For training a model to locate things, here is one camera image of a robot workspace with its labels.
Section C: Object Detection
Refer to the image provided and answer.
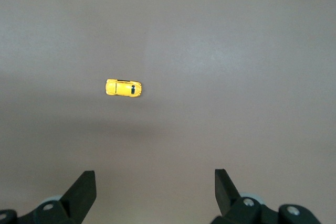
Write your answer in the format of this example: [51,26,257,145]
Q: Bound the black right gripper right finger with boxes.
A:
[211,168,322,224]

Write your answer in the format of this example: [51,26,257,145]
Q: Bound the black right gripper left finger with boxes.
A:
[0,170,97,224]

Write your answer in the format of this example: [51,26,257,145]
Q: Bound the yellow beetle toy car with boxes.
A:
[104,78,143,98]

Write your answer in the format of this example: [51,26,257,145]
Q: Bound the brown table mat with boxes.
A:
[0,0,336,224]

